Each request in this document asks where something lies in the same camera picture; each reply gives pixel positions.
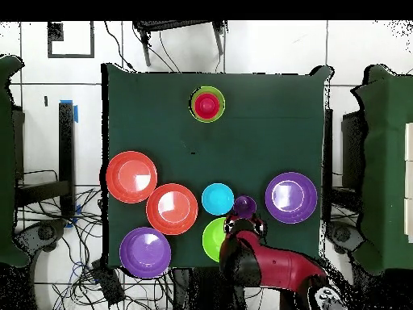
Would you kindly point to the small blue plastic bowl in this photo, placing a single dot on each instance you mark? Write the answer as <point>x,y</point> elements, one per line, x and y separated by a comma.
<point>217,199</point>

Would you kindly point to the small green plastic bowl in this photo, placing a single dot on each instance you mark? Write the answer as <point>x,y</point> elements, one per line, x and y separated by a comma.
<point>222,109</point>

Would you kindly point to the red plastic cup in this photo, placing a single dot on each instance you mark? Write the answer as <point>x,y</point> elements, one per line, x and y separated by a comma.
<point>207,105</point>

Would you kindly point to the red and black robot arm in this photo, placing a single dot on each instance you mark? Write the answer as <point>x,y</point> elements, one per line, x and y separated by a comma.
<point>280,268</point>

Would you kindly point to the white box stack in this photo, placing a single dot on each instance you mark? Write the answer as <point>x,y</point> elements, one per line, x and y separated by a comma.
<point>409,145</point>

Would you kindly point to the purple plastic cup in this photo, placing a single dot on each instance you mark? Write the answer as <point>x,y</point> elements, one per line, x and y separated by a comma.
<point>245,205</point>

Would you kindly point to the large purple plastic bowl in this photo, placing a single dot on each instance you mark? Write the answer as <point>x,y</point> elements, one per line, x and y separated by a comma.
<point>145,252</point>
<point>290,197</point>

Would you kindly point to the large green plastic bowl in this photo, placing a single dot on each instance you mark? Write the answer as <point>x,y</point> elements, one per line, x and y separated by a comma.
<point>213,240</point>

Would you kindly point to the dark grey machine base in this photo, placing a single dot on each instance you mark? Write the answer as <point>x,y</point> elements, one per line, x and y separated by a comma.
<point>45,232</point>
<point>343,235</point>

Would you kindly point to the large orange plastic bowl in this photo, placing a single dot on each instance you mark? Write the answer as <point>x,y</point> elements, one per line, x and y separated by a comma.
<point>131,177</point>
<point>172,209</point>

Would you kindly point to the dark green side table cloth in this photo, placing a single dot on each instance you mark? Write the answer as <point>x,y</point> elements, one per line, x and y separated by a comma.
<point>6,161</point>
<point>387,161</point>

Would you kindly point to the black power strip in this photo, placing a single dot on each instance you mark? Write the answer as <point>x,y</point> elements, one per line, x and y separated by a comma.
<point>108,284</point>

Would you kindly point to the black metal beam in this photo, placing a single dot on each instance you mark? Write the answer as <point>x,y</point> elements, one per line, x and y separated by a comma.
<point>42,192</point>
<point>66,145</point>

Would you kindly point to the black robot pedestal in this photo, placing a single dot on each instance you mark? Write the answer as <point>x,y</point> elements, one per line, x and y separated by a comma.
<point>206,290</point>

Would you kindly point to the black metal frame stand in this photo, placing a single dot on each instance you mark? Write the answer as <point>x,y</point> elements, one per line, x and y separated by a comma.
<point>174,25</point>

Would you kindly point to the black square floor frame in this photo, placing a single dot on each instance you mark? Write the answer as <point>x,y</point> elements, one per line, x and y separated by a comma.
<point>55,32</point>

